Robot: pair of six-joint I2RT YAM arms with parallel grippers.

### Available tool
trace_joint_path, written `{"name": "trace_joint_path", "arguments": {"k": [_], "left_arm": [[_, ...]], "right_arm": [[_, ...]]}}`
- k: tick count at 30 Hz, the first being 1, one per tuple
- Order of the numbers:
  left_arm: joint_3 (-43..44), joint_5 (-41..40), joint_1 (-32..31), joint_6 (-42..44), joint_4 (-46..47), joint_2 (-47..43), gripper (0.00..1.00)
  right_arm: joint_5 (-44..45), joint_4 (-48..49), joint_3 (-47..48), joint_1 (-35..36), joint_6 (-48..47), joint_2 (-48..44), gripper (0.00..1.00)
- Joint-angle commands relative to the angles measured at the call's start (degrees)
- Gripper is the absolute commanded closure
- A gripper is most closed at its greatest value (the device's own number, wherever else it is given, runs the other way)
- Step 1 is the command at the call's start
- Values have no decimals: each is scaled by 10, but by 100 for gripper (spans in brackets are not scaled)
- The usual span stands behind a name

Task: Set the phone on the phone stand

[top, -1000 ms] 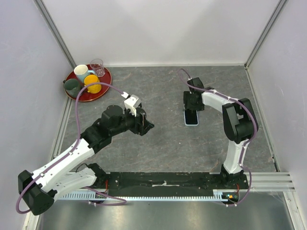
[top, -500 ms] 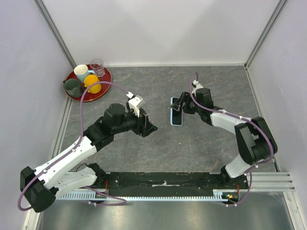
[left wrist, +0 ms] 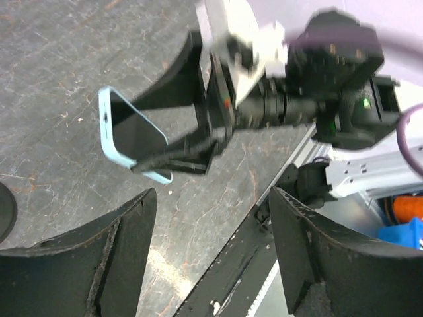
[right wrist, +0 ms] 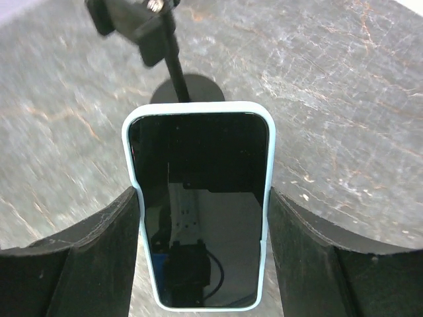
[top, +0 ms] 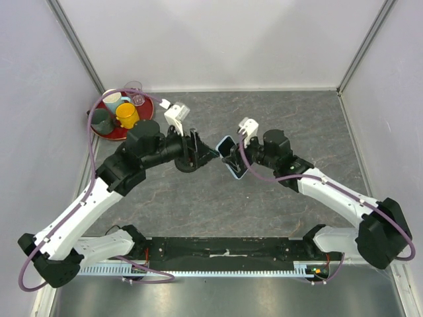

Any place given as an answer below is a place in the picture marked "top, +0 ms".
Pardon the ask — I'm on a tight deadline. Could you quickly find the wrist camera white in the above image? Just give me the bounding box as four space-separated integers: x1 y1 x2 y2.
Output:
159 99 190 137
237 117 259 138

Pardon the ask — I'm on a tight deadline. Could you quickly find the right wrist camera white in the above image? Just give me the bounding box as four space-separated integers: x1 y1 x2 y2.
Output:
237 117 259 138

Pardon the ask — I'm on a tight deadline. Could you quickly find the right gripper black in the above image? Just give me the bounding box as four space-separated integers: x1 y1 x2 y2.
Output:
223 131 278 172

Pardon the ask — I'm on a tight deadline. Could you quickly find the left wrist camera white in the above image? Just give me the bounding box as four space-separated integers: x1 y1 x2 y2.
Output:
159 99 190 137

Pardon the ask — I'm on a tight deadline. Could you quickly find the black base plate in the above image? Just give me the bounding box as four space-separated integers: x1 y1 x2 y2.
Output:
125 237 341 272

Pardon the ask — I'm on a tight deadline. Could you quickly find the black phone stand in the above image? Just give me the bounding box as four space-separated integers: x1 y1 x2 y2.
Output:
174 158 198 173

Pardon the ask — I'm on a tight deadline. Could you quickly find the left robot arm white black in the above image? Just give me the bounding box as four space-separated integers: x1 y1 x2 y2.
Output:
18 120 219 288

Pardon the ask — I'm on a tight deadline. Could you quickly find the white cup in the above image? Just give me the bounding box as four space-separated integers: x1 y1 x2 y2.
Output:
102 89 122 113

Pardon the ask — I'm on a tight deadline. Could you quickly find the yellow mug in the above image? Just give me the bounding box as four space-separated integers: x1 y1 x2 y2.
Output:
116 102 140 129

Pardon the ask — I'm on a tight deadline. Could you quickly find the clear glass tumbler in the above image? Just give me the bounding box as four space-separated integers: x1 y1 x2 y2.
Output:
124 81 145 106

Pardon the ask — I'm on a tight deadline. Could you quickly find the phone with light blue case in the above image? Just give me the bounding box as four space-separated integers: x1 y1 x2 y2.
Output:
215 135 247 180

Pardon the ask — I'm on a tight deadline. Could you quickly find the dark green mug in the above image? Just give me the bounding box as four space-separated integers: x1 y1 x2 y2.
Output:
91 108 114 135

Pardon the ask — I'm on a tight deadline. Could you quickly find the light blue cable duct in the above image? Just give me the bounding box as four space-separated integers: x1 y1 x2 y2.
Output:
78 262 314 278

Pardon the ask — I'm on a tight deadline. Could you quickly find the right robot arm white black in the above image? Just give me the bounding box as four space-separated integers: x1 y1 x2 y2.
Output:
216 129 416 269

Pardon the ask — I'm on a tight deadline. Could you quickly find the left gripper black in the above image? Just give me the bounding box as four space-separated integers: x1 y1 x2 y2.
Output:
143 122 220 169

